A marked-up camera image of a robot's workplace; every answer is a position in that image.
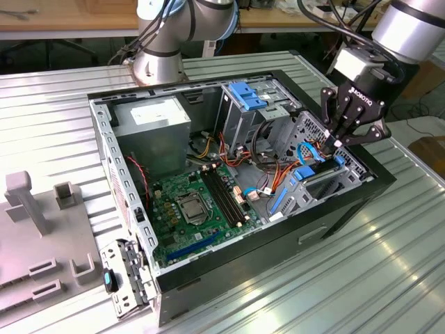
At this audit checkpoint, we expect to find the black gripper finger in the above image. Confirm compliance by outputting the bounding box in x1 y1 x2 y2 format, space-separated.
319 88 353 156
327 105 393 158

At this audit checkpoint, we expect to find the blue data wire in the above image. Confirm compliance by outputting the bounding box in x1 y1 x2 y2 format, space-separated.
296 141 330 167

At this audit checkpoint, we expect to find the hard disk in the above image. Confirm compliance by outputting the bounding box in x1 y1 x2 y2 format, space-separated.
269 156 347 215

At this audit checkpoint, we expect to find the orange red power wire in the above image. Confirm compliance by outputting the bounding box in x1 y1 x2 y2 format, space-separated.
273 138 334 196

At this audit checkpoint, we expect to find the grey disk bay cage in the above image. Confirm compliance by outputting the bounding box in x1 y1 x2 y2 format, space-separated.
266 110 378 225

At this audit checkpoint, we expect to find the brown cardboard box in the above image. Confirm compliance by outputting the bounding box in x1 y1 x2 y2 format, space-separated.
408 137 445 175

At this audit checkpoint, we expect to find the blue drive cage latch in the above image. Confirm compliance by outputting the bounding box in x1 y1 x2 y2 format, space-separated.
228 81 270 111

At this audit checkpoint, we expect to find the grey optical drive cage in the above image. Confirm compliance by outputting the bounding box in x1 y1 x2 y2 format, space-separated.
213 81 302 150

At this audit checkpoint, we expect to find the white cardboard box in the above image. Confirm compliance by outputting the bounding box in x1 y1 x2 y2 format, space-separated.
311 3 357 21

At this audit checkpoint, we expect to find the wooden desk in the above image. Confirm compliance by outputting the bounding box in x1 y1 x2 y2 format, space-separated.
0 0 140 40
238 0 380 34

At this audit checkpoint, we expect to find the black RAM slot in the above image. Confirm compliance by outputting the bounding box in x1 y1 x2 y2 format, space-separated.
200 170 235 229
214 166 248 222
204 168 239 227
210 167 243 225

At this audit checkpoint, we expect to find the silver CPU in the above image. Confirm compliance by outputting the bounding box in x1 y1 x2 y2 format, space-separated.
179 199 207 223

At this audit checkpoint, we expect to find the green motherboard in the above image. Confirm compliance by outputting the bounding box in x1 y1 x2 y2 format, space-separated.
149 162 264 269

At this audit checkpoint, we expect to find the black open PC case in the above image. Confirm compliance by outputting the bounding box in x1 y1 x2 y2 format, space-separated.
86 68 397 328

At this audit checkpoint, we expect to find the grey power supply unit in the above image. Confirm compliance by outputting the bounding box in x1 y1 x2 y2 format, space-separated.
111 95 192 180

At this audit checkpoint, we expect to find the blue expansion slot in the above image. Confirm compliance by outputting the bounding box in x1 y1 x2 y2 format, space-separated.
165 231 222 262

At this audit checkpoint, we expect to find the grey parts rack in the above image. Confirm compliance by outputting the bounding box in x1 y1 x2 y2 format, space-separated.
0 170 102 330

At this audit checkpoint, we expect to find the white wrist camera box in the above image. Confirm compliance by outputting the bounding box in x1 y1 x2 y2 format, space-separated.
334 47 378 84

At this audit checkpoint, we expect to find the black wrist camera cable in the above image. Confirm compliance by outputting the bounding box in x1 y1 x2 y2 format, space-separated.
297 0 407 84

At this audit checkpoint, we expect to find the coloured power supply wire bundle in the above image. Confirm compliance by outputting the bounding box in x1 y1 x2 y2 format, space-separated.
187 130 279 175

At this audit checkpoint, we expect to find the black hanging cable bundle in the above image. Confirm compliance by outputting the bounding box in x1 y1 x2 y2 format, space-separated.
107 0 175 67

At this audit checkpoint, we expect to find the red black fan wire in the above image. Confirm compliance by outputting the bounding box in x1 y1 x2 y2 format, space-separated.
125 155 151 209

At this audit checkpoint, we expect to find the blue black latch handle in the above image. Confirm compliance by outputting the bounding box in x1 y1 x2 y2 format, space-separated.
102 268 121 295

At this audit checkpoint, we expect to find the silver expansion bracket latch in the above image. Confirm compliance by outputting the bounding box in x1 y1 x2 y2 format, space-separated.
99 239 157 321

